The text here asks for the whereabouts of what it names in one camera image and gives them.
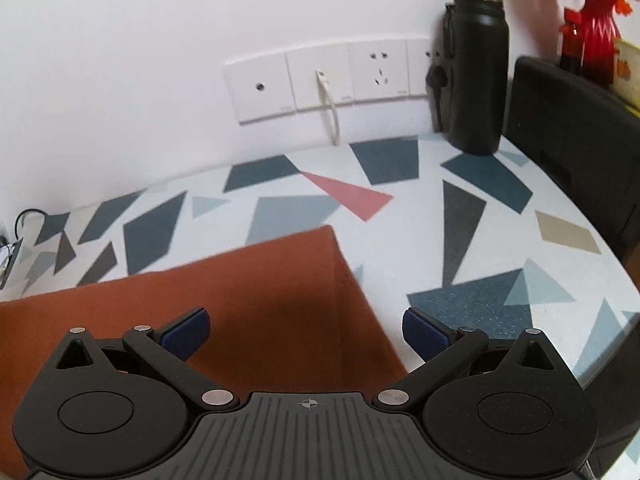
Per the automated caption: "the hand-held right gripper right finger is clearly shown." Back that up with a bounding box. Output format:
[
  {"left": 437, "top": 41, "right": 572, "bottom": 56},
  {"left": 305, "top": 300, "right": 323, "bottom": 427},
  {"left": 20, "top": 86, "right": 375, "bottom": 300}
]
[{"left": 372, "top": 306, "right": 573, "bottom": 413}]

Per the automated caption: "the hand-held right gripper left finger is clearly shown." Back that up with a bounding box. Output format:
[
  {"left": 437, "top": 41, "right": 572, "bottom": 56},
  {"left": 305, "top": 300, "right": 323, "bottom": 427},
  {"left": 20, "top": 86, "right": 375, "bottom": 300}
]
[{"left": 52, "top": 307, "right": 241, "bottom": 413}]

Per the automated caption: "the rust brown knit sweater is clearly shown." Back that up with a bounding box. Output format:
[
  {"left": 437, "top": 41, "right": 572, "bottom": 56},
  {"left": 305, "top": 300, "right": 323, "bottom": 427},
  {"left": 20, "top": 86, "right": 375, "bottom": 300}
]
[{"left": 0, "top": 225, "right": 408, "bottom": 480}]

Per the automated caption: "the black water bottle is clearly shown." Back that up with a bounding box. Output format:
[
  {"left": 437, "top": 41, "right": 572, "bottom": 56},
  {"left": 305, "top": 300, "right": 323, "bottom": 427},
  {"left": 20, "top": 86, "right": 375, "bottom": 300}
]
[{"left": 442, "top": 0, "right": 510, "bottom": 157}]

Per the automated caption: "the black power plug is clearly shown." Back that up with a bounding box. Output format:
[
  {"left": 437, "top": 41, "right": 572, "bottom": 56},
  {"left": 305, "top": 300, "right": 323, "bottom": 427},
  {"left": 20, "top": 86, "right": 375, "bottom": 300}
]
[{"left": 425, "top": 64, "right": 451, "bottom": 133}]

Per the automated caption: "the small red bottle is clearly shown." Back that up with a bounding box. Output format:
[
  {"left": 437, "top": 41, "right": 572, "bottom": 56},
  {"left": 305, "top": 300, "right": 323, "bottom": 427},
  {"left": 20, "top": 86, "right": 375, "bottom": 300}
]
[{"left": 557, "top": 7, "right": 586, "bottom": 76}]

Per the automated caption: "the yellow printed card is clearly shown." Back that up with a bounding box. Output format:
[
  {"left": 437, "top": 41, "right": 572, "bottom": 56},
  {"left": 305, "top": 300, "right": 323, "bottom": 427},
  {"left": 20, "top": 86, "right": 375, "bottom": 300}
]
[{"left": 612, "top": 37, "right": 640, "bottom": 116}]

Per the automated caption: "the red vase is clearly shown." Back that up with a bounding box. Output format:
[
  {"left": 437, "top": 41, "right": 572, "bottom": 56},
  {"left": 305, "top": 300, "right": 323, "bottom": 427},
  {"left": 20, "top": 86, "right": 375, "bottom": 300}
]
[{"left": 580, "top": 0, "right": 616, "bottom": 91}]

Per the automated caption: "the white network cable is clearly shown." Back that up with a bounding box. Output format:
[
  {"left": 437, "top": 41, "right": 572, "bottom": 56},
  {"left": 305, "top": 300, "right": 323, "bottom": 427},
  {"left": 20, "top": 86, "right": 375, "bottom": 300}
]
[{"left": 315, "top": 70, "right": 343, "bottom": 147}]

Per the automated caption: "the blank white wall plate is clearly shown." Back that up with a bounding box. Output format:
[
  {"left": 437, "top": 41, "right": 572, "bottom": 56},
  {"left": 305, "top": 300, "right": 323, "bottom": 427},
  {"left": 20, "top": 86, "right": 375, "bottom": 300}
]
[{"left": 223, "top": 52, "right": 296, "bottom": 125}]

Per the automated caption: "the white wall socket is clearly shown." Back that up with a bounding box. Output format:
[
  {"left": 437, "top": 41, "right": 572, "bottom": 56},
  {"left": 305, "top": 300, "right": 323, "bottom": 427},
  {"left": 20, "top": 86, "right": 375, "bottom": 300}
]
[
  {"left": 406, "top": 37, "right": 443, "bottom": 98},
  {"left": 347, "top": 39, "right": 412, "bottom": 103}
]

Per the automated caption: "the white network wall plate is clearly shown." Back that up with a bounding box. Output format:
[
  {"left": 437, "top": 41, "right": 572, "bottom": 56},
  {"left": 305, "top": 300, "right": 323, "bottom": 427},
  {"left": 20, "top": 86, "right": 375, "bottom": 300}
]
[{"left": 285, "top": 45, "right": 355, "bottom": 112}]

